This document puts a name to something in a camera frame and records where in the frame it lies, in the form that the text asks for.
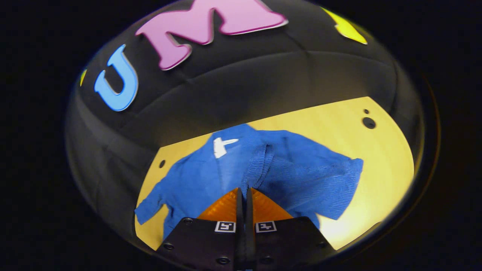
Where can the black backdrop cloth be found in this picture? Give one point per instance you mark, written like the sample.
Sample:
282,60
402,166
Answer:
233,75

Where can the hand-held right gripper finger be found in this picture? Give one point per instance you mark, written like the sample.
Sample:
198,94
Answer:
249,233
240,233

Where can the blue button shirt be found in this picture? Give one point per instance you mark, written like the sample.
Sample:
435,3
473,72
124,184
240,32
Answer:
293,169

